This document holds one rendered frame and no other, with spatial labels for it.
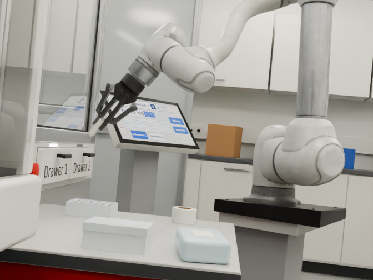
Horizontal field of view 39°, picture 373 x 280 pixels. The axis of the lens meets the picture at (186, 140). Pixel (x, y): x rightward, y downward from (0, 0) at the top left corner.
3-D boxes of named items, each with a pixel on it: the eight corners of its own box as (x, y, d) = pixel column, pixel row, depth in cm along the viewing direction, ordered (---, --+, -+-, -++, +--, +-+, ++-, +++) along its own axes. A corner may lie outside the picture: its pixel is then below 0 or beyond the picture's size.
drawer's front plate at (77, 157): (90, 174, 217) (93, 148, 217) (70, 179, 188) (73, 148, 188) (86, 174, 217) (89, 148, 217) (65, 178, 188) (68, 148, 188)
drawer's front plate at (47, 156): (68, 179, 186) (71, 148, 186) (39, 185, 157) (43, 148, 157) (63, 179, 186) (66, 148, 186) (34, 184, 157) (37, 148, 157)
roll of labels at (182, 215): (192, 220, 154) (193, 206, 154) (198, 225, 147) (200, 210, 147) (168, 219, 152) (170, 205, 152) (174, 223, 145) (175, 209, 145)
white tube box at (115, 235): (151, 246, 110) (154, 222, 110) (145, 255, 102) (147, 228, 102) (91, 240, 111) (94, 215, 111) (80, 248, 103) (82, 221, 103)
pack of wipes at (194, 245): (174, 246, 114) (175, 225, 114) (217, 249, 115) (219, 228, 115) (180, 262, 99) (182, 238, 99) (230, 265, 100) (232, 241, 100)
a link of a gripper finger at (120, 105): (127, 94, 172) (130, 96, 172) (106, 121, 172) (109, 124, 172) (125, 93, 168) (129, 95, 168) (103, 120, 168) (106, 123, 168)
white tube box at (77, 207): (117, 216, 149) (118, 202, 149) (110, 220, 141) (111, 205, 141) (74, 211, 151) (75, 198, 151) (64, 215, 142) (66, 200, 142)
